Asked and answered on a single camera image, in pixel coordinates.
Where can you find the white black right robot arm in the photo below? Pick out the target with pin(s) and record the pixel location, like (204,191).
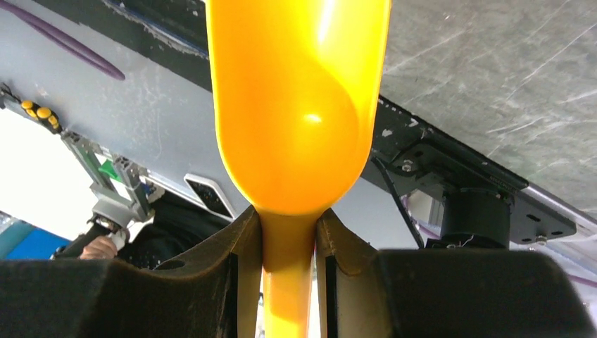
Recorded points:
(475,214)

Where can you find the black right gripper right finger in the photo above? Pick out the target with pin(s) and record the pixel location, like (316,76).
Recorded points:
(365,292)

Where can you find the yellow plastic scoop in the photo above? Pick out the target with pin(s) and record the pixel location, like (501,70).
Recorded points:
(295,90)

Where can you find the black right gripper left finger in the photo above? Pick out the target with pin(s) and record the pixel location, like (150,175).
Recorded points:
(211,290)

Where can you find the yellow black tool handle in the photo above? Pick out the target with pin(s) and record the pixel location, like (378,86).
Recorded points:
(43,115)

